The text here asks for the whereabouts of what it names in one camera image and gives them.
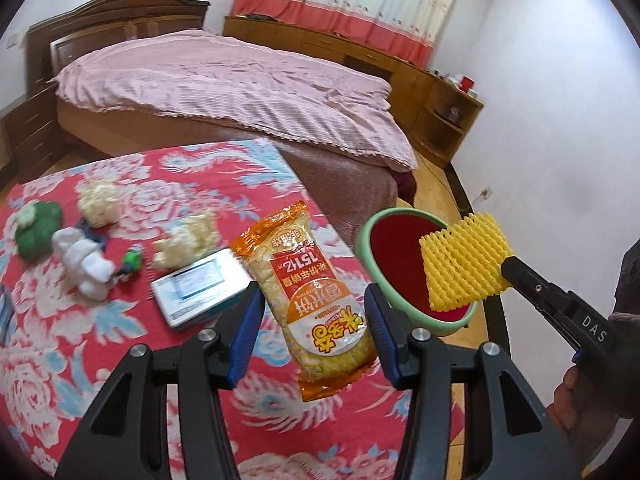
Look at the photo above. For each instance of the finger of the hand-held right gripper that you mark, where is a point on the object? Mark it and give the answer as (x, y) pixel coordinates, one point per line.
(525, 275)

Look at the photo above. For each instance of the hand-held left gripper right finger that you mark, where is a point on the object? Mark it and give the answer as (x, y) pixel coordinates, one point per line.
(382, 330)

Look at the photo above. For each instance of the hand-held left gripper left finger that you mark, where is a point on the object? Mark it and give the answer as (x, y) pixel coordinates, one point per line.
(245, 330)

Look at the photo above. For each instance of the yellow foam fruit net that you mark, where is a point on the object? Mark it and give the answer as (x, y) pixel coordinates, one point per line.
(465, 260)

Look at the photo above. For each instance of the orange snack packet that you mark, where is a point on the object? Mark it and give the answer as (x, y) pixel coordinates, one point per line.
(305, 300)

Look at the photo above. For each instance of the teal and white box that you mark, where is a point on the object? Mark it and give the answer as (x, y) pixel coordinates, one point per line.
(195, 285)

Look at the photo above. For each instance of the red bucket with green rim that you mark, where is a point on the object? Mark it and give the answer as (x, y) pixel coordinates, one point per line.
(395, 245)

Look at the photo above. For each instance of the white cloth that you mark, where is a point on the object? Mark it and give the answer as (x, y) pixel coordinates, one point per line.
(82, 265)

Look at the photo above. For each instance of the green pumpkin-shaped cushion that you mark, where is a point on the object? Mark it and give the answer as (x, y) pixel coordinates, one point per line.
(40, 237)

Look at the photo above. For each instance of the person's right forearm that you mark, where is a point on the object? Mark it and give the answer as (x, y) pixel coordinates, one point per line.
(630, 375)

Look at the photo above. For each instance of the person's right hand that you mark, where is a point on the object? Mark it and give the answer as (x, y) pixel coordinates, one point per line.
(580, 400)

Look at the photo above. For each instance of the small green toy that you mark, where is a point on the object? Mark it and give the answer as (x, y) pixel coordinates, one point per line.
(132, 262)

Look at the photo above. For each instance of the red floral tablecloth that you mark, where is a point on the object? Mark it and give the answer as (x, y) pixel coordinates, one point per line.
(100, 360)

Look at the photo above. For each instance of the small blue cap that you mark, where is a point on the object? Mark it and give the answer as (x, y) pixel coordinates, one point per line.
(100, 241)

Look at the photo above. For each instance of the small dark ornament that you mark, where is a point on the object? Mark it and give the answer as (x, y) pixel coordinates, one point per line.
(455, 113)

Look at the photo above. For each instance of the small red box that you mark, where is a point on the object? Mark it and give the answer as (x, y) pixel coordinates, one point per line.
(467, 83)

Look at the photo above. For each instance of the long low wooden cabinet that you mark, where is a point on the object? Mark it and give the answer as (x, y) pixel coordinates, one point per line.
(415, 85)

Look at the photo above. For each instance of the blue can opener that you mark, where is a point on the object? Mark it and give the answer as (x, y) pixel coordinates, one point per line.
(6, 310)

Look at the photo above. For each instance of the small white and green piece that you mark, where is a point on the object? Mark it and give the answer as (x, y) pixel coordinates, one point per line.
(27, 216)

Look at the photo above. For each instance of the dark wooden nightstand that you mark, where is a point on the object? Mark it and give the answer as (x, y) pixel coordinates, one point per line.
(30, 130)

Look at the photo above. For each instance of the floral curtain with pink hem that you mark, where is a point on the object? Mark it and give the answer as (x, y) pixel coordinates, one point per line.
(350, 5)

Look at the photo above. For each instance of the dark wooden headboard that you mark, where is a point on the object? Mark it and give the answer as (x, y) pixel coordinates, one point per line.
(115, 20)

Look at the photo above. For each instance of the white wall switch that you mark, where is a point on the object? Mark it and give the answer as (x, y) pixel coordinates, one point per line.
(13, 40)

